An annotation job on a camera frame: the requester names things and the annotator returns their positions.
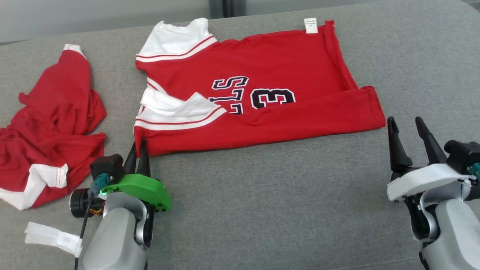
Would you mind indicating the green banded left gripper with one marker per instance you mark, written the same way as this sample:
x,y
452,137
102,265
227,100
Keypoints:
x,y
144,187

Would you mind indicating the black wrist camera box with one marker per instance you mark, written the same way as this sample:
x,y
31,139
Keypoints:
x,y
461,155
107,167

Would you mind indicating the grey metal post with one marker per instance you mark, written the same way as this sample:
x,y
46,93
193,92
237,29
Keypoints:
x,y
225,7

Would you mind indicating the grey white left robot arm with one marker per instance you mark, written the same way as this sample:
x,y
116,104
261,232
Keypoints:
x,y
112,240

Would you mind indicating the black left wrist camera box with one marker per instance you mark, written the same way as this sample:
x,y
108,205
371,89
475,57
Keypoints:
x,y
107,167

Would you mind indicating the red jersey with black number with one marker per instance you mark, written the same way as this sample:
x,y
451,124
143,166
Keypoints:
x,y
292,71

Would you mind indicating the red garment white hem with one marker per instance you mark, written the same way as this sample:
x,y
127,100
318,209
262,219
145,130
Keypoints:
x,y
56,123

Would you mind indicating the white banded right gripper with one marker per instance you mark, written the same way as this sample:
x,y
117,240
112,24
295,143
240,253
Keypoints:
x,y
427,180

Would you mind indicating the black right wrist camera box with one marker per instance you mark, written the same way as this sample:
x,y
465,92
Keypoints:
x,y
461,155

